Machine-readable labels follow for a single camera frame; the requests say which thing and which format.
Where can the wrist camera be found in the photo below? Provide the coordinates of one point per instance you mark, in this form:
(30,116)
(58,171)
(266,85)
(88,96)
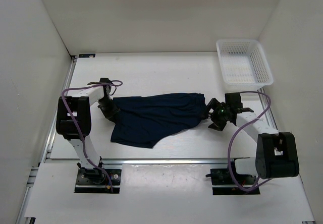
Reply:
(105,82)
(234,103)

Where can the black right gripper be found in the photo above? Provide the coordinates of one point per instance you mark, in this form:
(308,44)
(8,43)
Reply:
(215,105)

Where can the white perforated plastic basket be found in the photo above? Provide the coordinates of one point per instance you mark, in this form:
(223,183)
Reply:
(243,65)

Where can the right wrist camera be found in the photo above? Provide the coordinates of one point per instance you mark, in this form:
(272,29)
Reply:
(234,103)

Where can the aluminium table edge rail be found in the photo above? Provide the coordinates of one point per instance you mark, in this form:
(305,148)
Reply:
(144,161)

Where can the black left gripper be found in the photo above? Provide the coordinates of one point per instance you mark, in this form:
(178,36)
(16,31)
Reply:
(109,115)

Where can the navy blue shorts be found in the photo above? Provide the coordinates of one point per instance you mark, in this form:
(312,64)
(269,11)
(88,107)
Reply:
(143,121)

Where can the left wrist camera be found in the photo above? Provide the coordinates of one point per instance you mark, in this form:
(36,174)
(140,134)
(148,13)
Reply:
(105,82)

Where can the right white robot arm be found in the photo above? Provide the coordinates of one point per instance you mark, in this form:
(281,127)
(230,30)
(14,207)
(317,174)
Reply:
(276,153)

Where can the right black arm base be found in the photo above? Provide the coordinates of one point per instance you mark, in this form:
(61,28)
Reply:
(222,183)

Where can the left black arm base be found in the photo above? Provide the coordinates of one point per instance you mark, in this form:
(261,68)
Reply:
(96,182)

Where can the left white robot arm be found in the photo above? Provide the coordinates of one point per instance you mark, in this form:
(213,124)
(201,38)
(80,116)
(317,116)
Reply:
(74,123)

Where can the blue label sticker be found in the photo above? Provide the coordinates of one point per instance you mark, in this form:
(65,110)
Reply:
(87,55)

